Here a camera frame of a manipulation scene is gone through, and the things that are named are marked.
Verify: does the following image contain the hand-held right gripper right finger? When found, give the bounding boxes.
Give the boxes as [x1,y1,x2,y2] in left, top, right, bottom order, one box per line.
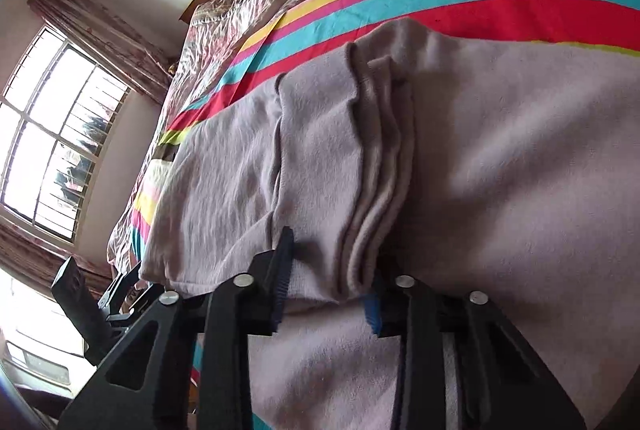
[362,260,588,430]

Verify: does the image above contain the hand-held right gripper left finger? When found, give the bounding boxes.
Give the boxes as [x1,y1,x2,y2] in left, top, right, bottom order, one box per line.
[57,226,296,430]

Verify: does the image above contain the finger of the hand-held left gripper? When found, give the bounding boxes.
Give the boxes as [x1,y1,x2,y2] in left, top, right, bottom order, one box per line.
[51,256,112,353]
[97,262,165,327]

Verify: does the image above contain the lilac pants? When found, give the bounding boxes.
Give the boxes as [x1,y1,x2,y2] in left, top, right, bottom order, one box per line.
[140,18,640,430]

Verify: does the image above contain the patterned pink curtain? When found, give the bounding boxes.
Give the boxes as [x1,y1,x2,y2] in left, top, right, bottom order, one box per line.
[0,220,113,295]
[27,0,177,106]

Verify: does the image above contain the barred window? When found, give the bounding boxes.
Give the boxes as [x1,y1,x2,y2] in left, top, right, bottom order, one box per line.
[0,26,132,241]

